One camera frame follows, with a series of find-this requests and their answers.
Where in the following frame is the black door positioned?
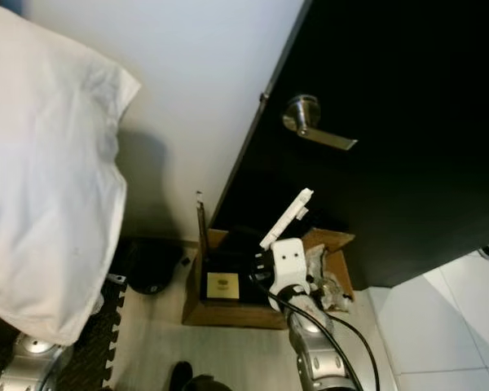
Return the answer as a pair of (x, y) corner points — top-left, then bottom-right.
(210, 0), (489, 292)

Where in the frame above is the silver door lever handle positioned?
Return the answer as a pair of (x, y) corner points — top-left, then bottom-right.
(281, 94), (359, 152)

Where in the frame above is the black round object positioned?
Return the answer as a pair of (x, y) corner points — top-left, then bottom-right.
(118, 236), (184, 296)

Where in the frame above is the brown cardboard box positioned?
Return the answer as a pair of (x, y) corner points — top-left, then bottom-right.
(181, 191), (357, 330)

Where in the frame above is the small yellow box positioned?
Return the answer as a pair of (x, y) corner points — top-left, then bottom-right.
(206, 272), (241, 301)

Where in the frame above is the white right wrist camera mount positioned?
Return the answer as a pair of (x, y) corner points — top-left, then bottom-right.
(269, 237), (311, 294)

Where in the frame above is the crumpled clear plastic wrap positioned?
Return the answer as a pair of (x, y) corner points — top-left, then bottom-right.
(306, 244), (353, 314)

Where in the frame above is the black foam puzzle mat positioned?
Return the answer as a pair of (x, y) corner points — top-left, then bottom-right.
(0, 285), (127, 391)

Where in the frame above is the robot left leg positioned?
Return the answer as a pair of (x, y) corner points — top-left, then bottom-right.
(168, 360), (194, 391)

